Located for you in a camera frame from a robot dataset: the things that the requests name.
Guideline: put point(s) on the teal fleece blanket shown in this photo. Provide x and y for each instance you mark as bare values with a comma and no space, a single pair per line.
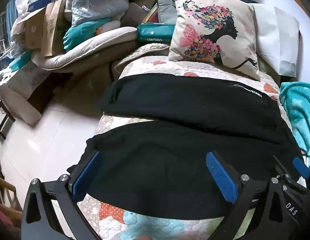
300,105

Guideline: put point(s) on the grey fabric bag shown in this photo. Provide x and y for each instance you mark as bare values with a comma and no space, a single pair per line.
166,10

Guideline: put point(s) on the dark wooden chair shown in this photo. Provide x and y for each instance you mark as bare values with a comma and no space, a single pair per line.
2,115

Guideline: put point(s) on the brown sofa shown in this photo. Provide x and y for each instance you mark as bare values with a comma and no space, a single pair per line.
94,65

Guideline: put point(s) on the beige padded cushion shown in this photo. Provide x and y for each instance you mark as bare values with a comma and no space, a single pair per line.
94,47

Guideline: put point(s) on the light wooden frame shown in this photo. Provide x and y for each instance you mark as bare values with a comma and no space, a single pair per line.
4,192

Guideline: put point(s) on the black pants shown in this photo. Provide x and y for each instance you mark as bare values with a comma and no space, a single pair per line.
182,155

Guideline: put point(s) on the cardboard box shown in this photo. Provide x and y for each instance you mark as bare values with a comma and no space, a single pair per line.
32,27

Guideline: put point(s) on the teal zip case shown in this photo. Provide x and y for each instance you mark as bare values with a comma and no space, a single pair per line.
155,32

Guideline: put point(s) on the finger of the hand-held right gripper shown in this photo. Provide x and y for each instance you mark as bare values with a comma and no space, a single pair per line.
280,166
300,167

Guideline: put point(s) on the clear plastic bag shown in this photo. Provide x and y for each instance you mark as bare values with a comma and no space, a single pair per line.
99,2

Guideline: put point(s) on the floral printed cushion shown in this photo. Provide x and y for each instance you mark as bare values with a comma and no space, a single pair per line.
195,22

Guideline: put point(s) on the blue box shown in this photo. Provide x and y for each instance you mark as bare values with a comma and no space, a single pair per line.
41,3

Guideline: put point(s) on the cardboard boxes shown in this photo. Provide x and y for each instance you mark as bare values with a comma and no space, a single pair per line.
53,27

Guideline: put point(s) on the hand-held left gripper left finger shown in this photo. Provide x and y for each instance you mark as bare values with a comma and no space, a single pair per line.
86,175

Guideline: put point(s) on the teal cloth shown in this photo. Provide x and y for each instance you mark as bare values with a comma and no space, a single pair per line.
79,32

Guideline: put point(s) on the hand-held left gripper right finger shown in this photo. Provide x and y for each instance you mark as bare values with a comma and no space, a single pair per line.
221,177

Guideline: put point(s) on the patchwork heart quilt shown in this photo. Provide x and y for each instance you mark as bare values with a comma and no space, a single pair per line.
112,212

